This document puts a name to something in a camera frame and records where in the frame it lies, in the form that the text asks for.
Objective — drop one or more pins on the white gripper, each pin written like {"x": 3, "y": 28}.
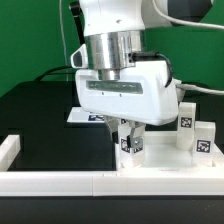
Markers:
{"x": 139, "y": 95}

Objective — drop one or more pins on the white square tabletop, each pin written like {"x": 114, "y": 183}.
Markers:
{"x": 161, "y": 152}

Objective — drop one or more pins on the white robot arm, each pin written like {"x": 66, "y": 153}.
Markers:
{"x": 116, "y": 76}

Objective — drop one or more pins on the white marker base sheet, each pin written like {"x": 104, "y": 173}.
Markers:
{"x": 78, "y": 115}

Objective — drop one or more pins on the white U-shaped fence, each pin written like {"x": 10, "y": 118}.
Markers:
{"x": 152, "y": 181}

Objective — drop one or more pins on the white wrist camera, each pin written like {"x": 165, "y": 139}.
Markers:
{"x": 79, "y": 59}

